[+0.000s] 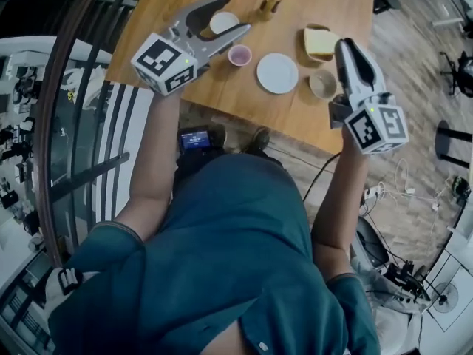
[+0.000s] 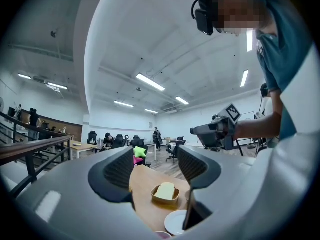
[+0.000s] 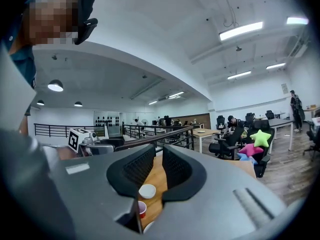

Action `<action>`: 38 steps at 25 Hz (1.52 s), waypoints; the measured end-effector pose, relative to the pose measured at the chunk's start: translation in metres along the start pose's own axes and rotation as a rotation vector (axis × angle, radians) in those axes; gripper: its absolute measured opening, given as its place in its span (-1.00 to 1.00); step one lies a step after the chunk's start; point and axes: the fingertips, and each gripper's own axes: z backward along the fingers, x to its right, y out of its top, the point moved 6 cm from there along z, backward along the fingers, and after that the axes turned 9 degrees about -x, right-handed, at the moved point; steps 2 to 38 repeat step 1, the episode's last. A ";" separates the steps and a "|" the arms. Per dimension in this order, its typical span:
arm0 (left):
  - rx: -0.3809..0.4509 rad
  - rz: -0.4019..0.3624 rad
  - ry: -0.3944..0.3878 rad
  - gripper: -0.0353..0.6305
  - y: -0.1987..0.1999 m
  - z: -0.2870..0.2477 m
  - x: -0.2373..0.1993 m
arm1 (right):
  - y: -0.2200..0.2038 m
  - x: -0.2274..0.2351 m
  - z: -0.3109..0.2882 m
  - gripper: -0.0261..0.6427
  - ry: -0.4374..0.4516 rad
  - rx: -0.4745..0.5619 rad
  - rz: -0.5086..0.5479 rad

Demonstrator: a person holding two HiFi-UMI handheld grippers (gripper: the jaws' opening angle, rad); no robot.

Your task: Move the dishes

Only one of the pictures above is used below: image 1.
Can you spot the brown bowl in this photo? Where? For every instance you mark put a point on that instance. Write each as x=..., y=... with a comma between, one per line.
x=322, y=84

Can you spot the person's shoe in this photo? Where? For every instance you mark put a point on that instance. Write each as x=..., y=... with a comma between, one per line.
x=258, y=139
x=218, y=137

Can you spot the toast bread slice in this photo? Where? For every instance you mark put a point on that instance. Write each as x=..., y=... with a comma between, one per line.
x=321, y=41

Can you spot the white table black pedestal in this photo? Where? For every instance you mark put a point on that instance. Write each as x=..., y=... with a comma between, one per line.
x=443, y=139

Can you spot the white saucer plate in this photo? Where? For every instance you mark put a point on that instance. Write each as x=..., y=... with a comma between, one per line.
x=277, y=73

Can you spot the pink cup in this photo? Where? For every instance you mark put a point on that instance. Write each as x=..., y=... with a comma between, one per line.
x=240, y=55

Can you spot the person's right forearm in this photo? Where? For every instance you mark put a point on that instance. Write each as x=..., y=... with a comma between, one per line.
x=343, y=191

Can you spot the person's left shoe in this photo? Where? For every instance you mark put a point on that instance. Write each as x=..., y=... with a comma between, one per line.
x=218, y=137

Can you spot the person's teal shirt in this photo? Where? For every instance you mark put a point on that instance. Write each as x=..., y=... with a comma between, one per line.
x=221, y=253

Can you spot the black device with screen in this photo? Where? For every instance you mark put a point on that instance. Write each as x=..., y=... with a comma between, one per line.
x=194, y=141

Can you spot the white charger adapter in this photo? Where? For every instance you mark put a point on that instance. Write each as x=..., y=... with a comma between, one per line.
x=410, y=191
x=435, y=206

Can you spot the black metal railing bars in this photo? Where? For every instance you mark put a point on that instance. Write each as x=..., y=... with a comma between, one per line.
x=92, y=174

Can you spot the person's right shoe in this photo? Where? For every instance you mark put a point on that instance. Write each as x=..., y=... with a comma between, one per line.
x=258, y=139

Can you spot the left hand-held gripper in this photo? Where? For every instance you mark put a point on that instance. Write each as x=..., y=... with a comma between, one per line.
x=162, y=61

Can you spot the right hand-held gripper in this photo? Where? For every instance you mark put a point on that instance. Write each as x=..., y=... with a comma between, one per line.
x=377, y=128

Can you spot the person's left forearm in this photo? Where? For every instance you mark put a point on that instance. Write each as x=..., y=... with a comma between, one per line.
x=159, y=150

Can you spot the curved wooden handrail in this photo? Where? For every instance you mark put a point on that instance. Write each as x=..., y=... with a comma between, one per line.
x=45, y=131

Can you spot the small white lid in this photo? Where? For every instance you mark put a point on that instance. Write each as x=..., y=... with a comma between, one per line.
x=223, y=22

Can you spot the white power strip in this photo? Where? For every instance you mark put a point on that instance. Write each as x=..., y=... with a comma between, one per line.
x=373, y=193

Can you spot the black office chair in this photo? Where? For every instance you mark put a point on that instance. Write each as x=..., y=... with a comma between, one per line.
x=463, y=69

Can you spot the small orange juice bottle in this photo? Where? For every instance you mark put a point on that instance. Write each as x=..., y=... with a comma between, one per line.
x=271, y=2

